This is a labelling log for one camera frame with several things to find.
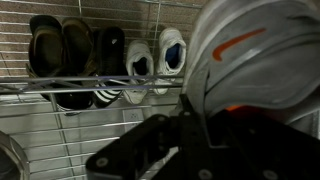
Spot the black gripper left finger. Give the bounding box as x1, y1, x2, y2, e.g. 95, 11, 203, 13
85, 94, 205, 180

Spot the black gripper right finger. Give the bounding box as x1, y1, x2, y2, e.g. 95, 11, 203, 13
213, 110, 301, 180

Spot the white grey Nike sneaker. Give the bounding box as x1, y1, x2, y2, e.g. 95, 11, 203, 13
180, 0, 320, 136

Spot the black white-striped slide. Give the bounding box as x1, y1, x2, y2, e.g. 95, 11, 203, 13
41, 81, 95, 117
92, 26, 130, 110

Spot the small white sneaker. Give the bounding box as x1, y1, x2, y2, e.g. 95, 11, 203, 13
122, 39, 155, 105
152, 27, 187, 96

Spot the white wall outlet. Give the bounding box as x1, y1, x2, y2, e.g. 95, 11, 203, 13
121, 108, 145, 124

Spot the chrome wire shoe rack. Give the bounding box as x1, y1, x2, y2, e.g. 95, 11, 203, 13
0, 0, 209, 180

